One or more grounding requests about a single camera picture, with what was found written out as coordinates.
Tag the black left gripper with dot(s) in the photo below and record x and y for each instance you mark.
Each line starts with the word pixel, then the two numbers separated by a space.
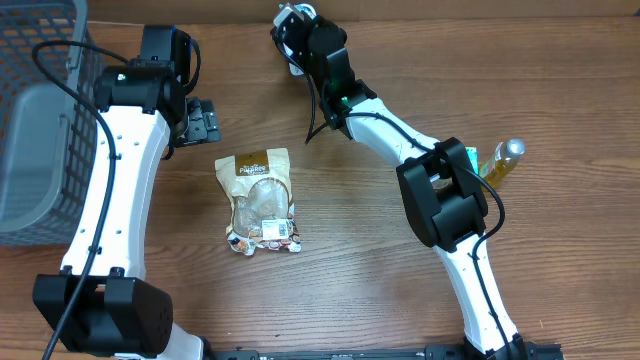
pixel 204 122

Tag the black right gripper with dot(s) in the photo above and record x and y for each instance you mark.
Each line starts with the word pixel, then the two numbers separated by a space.
pixel 292 30

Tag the brown snack pouch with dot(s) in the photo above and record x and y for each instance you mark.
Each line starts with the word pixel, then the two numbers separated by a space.
pixel 259 190

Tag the teal tissue pack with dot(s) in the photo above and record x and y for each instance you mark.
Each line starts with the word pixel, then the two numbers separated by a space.
pixel 472 154

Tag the yellow dish soap bottle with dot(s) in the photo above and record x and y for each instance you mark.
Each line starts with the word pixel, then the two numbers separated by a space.
pixel 504 159

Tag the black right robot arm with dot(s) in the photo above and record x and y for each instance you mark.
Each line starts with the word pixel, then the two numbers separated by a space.
pixel 444 199

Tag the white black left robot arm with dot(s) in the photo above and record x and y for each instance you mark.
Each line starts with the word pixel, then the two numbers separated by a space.
pixel 100 303

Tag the white barcode scanner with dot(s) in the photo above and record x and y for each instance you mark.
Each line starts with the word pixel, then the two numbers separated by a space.
pixel 295 71

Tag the grey plastic mesh basket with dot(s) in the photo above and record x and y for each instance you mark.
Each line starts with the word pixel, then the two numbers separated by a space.
pixel 48 140

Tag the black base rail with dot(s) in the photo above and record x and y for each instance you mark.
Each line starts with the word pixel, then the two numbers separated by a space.
pixel 430 352

